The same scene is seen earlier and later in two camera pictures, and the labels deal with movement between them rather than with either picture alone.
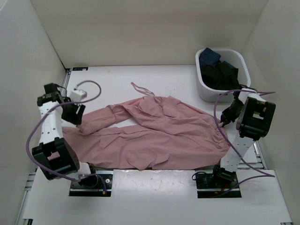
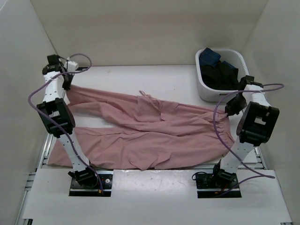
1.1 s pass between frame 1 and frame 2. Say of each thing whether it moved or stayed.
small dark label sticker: stayed
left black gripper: moved
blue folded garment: stayed
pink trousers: moved
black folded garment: stayed
